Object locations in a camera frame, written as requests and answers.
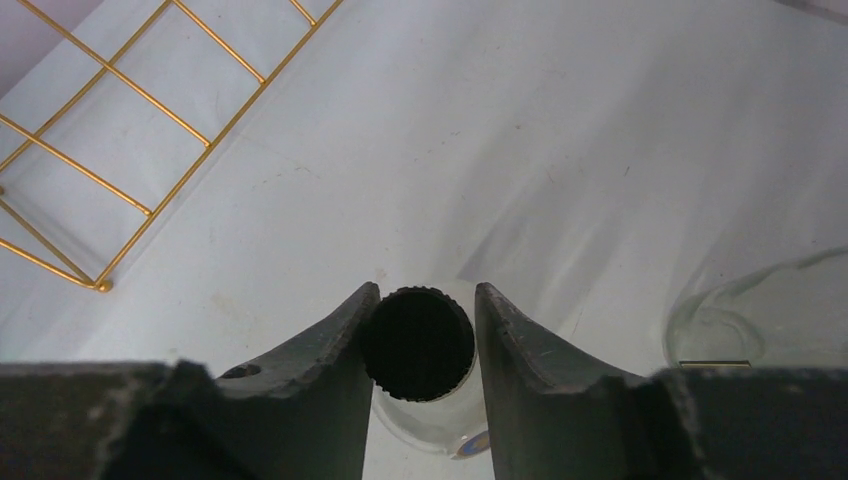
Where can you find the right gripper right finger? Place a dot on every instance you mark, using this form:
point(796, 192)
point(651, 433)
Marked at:
point(557, 412)

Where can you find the gold wire wine rack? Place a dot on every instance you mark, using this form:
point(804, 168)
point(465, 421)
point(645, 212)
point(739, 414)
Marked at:
point(107, 131)

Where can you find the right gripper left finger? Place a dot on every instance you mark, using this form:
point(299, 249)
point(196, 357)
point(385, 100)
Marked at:
point(298, 411)

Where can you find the clear bottle black cork top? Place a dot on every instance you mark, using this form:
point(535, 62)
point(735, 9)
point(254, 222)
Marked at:
point(419, 348)

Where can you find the clear bottle black label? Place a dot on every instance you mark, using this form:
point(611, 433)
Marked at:
point(792, 314)

